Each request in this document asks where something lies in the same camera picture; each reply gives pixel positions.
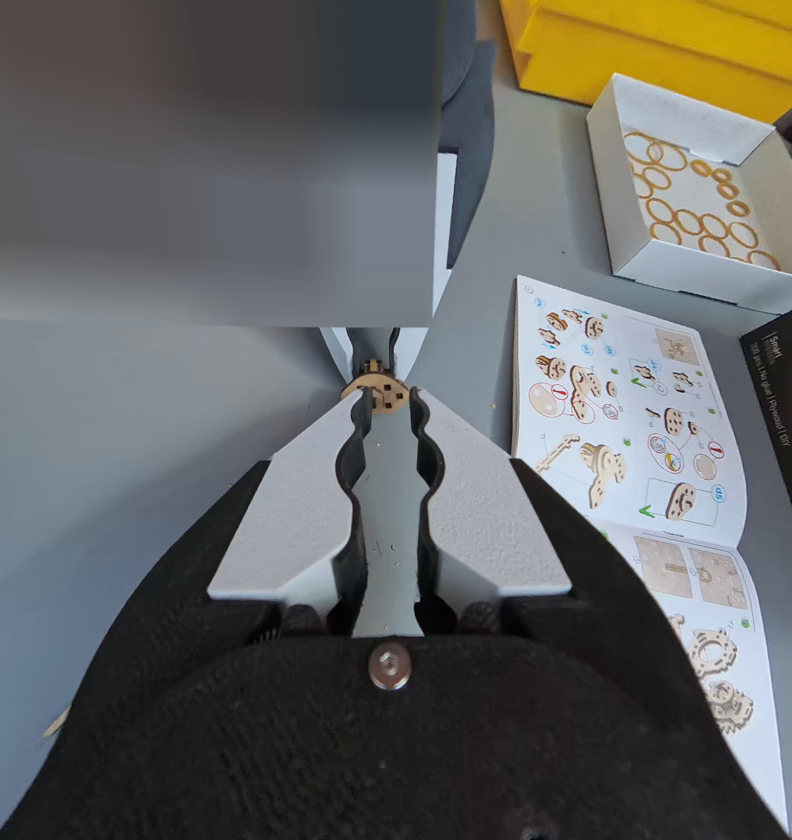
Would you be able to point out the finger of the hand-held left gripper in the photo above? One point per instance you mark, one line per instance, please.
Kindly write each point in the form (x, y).
(443, 230)
(338, 347)

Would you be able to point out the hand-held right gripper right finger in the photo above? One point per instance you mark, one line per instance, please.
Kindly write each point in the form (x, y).
(495, 518)

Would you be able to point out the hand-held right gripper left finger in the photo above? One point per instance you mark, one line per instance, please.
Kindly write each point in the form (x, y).
(285, 518)

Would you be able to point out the small wooden puzzle part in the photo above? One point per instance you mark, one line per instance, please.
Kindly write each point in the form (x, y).
(383, 394)

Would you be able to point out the illustrated instruction booklet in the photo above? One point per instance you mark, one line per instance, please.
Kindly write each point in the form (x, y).
(632, 446)

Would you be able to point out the yellow plastic bin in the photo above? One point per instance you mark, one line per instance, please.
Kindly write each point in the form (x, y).
(632, 72)
(599, 7)

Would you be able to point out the white cardboard box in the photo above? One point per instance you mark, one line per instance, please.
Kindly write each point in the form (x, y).
(638, 250)

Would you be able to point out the pile of wooden rings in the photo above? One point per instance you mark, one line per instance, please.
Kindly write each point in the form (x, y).
(692, 197)

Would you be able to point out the thin wooden stick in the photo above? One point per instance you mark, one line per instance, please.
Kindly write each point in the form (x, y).
(56, 723)

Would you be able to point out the black printed box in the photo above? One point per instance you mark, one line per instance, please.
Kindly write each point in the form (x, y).
(790, 427)

